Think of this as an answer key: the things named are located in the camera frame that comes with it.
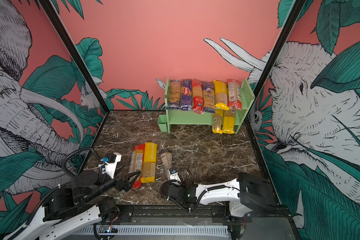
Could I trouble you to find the red yellow spaghetti bag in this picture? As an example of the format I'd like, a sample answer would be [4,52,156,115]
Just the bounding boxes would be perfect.
[129,144,146,189]

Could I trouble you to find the purple label spaghetti bag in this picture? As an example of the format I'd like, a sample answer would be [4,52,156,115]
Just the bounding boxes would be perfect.
[160,150,178,180]

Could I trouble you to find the blue Barilla spaghetti pack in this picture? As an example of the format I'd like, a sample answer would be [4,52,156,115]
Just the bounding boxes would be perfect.
[180,80,193,111]

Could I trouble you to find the blue gold spaghetti bag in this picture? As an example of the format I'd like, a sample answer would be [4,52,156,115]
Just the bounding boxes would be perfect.
[167,80,182,110]

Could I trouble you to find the red label spaghetti bag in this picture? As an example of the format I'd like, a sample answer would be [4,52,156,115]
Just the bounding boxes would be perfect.
[228,79,242,110]

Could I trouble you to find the blue Korean spaghetti bag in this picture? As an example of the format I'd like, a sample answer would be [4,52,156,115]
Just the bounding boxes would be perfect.
[202,82,216,114]

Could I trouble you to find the yellow Pastatime spaghetti bag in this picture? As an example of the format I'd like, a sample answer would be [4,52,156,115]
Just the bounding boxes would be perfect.
[214,80,229,111]

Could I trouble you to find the yellow barcode spaghetti bag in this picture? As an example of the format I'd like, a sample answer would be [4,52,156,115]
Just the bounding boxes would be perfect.
[222,109,236,134]

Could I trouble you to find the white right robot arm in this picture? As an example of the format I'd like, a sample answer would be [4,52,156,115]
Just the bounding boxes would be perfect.
[160,173,278,218]

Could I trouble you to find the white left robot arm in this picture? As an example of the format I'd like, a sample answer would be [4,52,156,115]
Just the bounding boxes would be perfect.
[0,170,141,240]

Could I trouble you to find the green metal shelf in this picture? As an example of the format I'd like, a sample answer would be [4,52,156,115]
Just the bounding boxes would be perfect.
[165,79,255,134]

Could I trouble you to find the yellow Pastatime bag left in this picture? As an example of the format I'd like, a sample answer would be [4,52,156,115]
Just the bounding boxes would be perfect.
[141,143,158,184]

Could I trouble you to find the white vented strip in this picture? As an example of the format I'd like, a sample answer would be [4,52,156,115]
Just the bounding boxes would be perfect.
[71,224,229,237]

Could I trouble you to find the green hanging cup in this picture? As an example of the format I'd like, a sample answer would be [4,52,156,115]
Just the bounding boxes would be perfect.
[158,115,168,132]

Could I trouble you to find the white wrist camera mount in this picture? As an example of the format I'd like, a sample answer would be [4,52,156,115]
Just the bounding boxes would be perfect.
[102,152,122,179]

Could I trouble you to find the black corrugated cable left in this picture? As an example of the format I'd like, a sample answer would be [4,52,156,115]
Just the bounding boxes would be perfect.
[61,146,102,178]

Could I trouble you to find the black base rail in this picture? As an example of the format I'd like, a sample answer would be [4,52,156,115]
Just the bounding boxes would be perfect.
[110,205,293,226]

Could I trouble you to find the black corner frame post left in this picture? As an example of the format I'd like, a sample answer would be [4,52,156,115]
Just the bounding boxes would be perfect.
[39,0,110,115]

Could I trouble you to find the black corner frame post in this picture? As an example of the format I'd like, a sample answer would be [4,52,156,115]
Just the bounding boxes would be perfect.
[254,0,306,99]
[39,0,110,115]

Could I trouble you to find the black corner frame post right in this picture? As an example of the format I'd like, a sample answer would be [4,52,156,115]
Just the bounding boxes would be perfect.
[254,0,306,99]

